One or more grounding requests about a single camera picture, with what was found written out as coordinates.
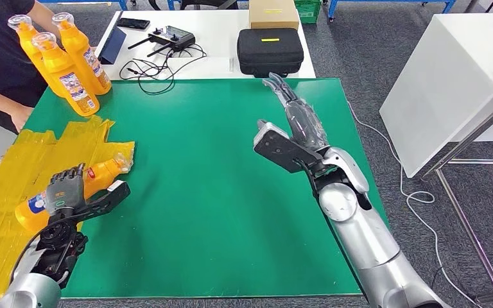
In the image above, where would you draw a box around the orange detergent bottle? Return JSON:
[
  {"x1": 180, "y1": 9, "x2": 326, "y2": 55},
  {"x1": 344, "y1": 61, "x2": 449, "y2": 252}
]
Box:
[
  {"x1": 31, "y1": 31, "x2": 101, "y2": 118},
  {"x1": 6, "y1": 14, "x2": 67, "y2": 99},
  {"x1": 51, "y1": 12, "x2": 113, "y2": 96},
  {"x1": 14, "y1": 152, "x2": 133, "y2": 233}
]

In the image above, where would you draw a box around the green table mat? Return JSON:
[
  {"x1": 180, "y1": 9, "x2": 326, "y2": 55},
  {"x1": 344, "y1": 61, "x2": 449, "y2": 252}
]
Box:
[{"x1": 23, "y1": 78, "x2": 390, "y2": 299}]

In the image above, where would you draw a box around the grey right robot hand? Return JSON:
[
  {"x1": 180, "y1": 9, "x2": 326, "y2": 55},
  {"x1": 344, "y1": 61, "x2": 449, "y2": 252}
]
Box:
[{"x1": 262, "y1": 71, "x2": 329, "y2": 153}]

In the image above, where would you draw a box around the steel stand frame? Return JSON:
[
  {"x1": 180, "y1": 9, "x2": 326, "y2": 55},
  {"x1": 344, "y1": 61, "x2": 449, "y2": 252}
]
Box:
[{"x1": 419, "y1": 72, "x2": 493, "y2": 304}]

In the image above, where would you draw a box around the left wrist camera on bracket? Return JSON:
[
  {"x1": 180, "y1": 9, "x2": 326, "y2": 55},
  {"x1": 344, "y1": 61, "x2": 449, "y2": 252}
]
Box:
[{"x1": 55, "y1": 180, "x2": 132, "y2": 227}]

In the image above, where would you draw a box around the yellow taped cardboard sheet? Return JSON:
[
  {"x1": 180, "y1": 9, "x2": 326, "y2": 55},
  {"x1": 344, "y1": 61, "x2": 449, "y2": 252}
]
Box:
[{"x1": 0, "y1": 115, "x2": 136, "y2": 303}]

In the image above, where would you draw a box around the black smartphone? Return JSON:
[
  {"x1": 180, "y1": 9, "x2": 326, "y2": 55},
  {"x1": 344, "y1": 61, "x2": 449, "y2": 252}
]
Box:
[{"x1": 116, "y1": 17, "x2": 151, "y2": 31}]

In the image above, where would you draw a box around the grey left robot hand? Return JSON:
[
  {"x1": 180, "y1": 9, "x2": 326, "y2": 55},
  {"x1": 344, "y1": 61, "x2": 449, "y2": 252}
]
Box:
[{"x1": 44, "y1": 163, "x2": 87, "y2": 218}]

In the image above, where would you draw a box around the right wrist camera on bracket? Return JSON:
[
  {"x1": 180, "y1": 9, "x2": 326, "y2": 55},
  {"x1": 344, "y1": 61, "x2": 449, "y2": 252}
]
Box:
[{"x1": 252, "y1": 119, "x2": 325, "y2": 175}]

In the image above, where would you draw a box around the white floor cable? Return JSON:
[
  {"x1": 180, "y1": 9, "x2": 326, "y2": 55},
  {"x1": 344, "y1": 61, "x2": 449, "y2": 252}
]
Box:
[{"x1": 349, "y1": 105, "x2": 481, "y2": 308}]

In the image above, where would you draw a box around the black remote controller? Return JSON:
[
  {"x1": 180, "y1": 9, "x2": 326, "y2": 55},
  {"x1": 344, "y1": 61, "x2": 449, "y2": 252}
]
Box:
[{"x1": 127, "y1": 25, "x2": 196, "y2": 58}]

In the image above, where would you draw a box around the black office chair base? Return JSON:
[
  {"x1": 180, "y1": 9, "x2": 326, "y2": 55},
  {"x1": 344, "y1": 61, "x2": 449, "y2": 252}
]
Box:
[{"x1": 148, "y1": 0, "x2": 239, "y2": 10}]

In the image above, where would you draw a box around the black carrying case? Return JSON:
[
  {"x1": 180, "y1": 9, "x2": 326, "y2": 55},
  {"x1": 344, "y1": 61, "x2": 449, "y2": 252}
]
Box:
[{"x1": 236, "y1": 28, "x2": 305, "y2": 80}]

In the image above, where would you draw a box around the large white table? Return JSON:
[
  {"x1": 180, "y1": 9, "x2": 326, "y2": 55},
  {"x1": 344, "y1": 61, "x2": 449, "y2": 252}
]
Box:
[{"x1": 378, "y1": 13, "x2": 493, "y2": 180}]

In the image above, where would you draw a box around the dark blue tablet case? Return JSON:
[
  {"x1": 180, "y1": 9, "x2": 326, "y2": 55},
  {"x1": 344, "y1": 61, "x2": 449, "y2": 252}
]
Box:
[{"x1": 98, "y1": 26, "x2": 127, "y2": 66}]

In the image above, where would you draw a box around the black cable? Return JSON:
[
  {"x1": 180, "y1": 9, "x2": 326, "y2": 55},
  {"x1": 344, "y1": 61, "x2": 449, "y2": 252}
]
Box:
[{"x1": 119, "y1": 43, "x2": 209, "y2": 96}]

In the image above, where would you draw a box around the brown cardboard box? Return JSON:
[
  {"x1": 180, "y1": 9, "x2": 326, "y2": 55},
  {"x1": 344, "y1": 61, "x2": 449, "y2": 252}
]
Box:
[{"x1": 248, "y1": 0, "x2": 301, "y2": 31}]

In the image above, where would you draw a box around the blue metal frame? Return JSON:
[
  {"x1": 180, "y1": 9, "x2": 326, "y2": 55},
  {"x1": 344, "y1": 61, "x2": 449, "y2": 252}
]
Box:
[
  {"x1": 325, "y1": 0, "x2": 456, "y2": 21},
  {"x1": 116, "y1": 0, "x2": 176, "y2": 11}
]

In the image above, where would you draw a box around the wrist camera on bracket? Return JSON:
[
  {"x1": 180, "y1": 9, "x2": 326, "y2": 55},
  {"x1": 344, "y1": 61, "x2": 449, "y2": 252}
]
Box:
[
  {"x1": 55, "y1": 180, "x2": 132, "y2": 227},
  {"x1": 252, "y1": 119, "x2": 325, "y2": 175}
]

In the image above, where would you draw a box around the green plastic crate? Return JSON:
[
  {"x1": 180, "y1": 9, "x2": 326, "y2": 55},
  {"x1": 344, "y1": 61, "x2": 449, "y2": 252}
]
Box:
[{"x1": 294, "y1": 0, "x2": 322, "y2": 24}]

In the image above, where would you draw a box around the person's right hand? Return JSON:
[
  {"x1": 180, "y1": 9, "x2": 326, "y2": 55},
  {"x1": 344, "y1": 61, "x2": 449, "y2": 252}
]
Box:
[{"x1": 10, "y1": 105, "x2": 35, "y2": 134}]

